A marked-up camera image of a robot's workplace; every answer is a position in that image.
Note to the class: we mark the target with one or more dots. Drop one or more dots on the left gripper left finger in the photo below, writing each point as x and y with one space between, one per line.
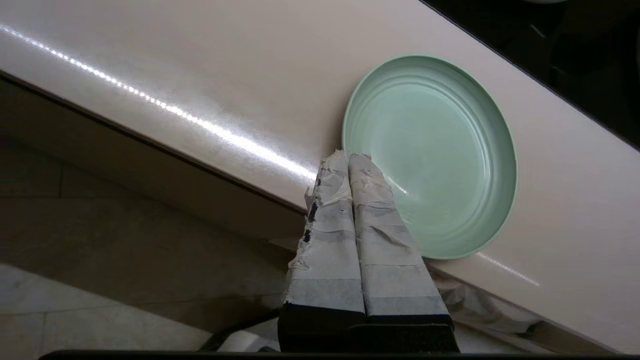
327 260

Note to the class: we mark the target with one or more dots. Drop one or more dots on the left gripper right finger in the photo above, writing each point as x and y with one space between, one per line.
387 260

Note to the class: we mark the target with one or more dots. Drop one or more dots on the light green plate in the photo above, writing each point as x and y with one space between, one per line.
440 155

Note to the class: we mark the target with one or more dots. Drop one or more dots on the white cloth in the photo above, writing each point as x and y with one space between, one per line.
480 305

